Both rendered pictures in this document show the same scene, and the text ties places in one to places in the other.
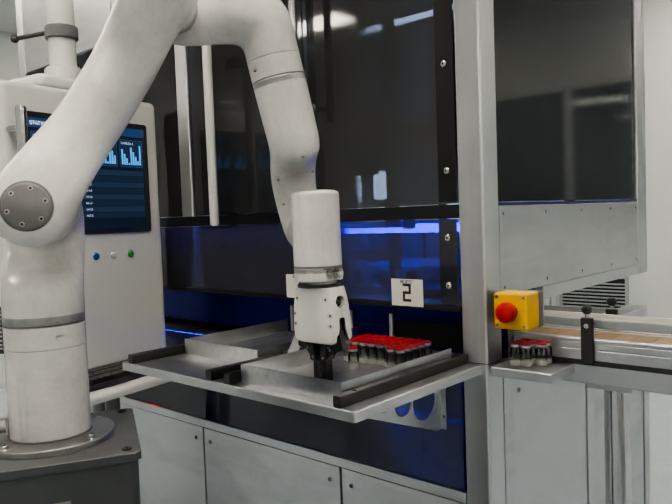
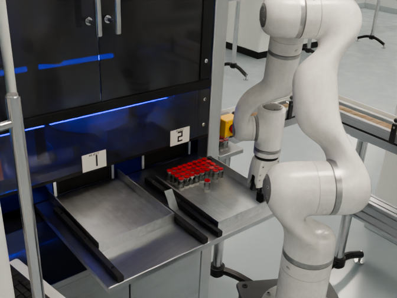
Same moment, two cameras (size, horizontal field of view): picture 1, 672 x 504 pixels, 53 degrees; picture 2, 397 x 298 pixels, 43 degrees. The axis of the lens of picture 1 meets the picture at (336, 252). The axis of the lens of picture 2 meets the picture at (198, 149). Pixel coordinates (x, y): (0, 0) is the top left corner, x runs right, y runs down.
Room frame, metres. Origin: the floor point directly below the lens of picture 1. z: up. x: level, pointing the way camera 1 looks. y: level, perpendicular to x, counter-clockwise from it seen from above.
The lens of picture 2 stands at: (1.18, 1.45, 1.78)
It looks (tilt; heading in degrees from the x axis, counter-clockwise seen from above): 26 degrees down; 278
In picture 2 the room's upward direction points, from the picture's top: 3 degrees clockwise
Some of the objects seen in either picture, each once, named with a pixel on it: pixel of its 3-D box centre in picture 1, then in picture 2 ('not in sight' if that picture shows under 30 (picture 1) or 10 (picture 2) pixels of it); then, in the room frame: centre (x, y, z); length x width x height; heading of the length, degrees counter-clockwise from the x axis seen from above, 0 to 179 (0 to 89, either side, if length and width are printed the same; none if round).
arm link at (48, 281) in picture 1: (43, 245); (300, 210); (1.09, 0.47, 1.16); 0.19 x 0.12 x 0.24; 16
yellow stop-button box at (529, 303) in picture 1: (518, 309); (226, 124); (1.34, -0.36, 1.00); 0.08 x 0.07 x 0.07; 138
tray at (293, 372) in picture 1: (349, 364); (214, 190); (1.33, -0.02, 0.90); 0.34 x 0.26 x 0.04; 138
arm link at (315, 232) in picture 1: (315, 227); (268, 126); (1.18, 0.03, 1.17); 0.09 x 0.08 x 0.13; 16
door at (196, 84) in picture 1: (243, 104); (13, 10); (1.85, 0.24, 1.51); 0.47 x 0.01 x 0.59; 48
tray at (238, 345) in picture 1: (274, 339); (109, 206); (1.65, 0.16, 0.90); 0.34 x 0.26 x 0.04; 138
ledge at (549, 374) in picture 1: (535, 368); (220, 148); (1.36, -0.40, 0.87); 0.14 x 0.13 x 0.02; 138
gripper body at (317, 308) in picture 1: (320, 310); (264, 167); (1.17, 0.03, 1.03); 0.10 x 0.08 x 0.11; 48
